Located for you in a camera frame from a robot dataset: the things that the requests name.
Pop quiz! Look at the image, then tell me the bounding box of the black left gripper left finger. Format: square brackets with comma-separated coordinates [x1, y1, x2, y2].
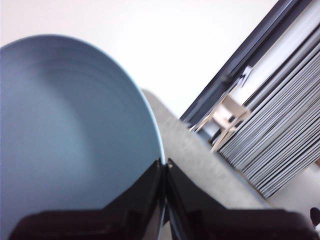
[7, 157, 166, 240]

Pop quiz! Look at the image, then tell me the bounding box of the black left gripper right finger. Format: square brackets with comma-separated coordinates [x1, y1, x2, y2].
[165, 157, 320, 240]

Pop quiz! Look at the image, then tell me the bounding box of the light blue round plate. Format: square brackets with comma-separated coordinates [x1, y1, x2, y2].
[0, 34, 166, 240]

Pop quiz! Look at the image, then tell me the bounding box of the grey slatted window blind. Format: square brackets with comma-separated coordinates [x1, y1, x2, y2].
[217, 49, 320, 200]

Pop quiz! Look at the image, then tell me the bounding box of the white stool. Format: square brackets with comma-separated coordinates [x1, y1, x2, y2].
[194, 94, 252, 153]

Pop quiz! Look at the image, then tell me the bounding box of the dark window frame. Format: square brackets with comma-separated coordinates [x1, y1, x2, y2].
[179, 0, 313, 131]

